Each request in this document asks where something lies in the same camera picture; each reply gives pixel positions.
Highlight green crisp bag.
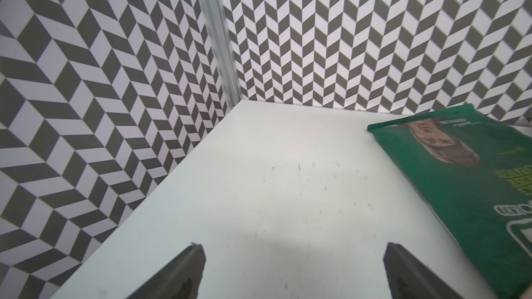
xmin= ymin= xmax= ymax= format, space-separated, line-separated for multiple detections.
xmin=367 ymin=104 xmax=531 ymax=298

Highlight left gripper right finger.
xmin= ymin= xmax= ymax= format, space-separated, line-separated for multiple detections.
xmin=383 ymin=242 xmax=463 ymax=299

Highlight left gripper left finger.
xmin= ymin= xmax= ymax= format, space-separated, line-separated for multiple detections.
xmin=127 ymin=244 xmax=206 ymax=299

